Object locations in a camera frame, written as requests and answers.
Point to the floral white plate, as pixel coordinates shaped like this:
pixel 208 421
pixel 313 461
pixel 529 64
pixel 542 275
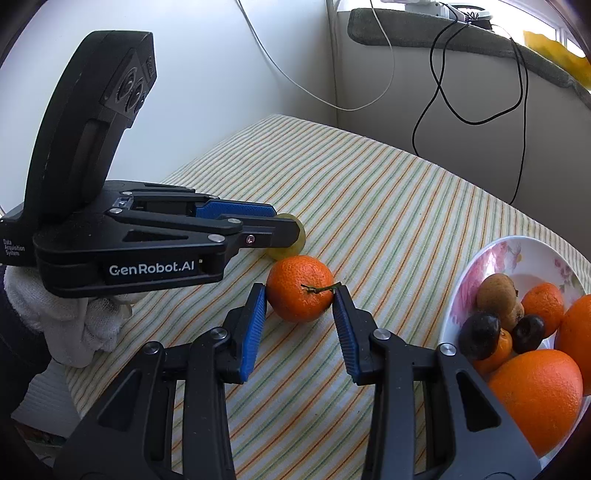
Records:
pixel 475 272

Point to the brown kiwi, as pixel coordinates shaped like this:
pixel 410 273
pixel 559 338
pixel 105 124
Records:
pixel 496 293
pixel 515 317

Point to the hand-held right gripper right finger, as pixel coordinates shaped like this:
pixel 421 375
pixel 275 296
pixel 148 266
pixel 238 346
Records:
pixel 344 332

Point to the white power adapter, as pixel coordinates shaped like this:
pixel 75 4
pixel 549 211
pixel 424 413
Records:
pixel 425 7

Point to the tangerine with stem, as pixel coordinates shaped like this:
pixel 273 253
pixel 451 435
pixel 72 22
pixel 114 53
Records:
pixel 295 290

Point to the small kumquat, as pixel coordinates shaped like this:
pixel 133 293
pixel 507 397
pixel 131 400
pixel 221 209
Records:
pixel 501 353

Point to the white refrigerator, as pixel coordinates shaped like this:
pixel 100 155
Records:
pixel 207 92

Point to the yellow bowl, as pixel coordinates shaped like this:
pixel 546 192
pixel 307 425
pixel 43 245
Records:
pixel 568 60

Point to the large orange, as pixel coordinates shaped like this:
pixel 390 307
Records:
pixel 577 341
pixel 535 401

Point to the dark plum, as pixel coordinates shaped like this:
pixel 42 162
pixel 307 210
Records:
pixel 480 336
pixel 527 333

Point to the green fruit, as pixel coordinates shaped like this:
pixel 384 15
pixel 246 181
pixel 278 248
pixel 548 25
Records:
pixel 295 249

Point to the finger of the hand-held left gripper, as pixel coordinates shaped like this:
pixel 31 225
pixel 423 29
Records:
pixel 268 233
pixel 240 210

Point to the white window frame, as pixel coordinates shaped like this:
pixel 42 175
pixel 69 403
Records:
pixel 561 27

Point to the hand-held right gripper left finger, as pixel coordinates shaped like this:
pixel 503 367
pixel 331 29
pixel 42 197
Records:
pixel 253 332

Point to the person's left hand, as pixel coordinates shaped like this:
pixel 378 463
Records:
pixel 69 323

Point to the stemless tangerine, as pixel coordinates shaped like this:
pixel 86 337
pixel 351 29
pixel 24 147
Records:
pixel 545 307

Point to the striped tablecloth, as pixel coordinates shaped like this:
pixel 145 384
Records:
pixel 369 207

